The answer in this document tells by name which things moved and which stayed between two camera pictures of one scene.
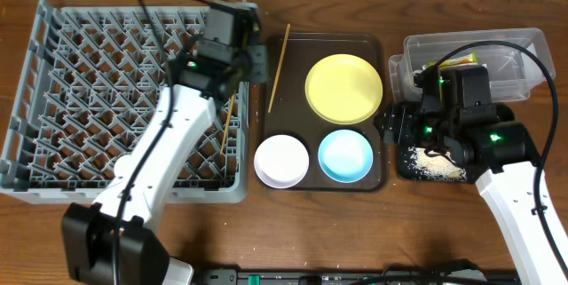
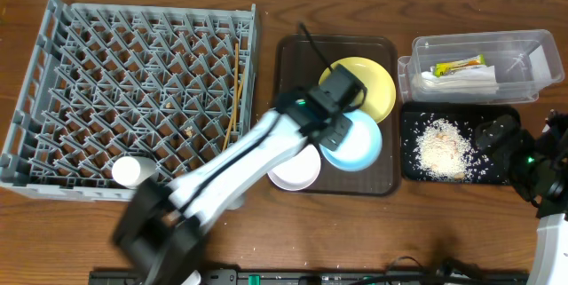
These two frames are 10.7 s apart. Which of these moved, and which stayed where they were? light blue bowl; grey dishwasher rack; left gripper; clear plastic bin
Moved: left gripper; light blue bowl
Stayed: clear plastic bin; grey dishwasher rack
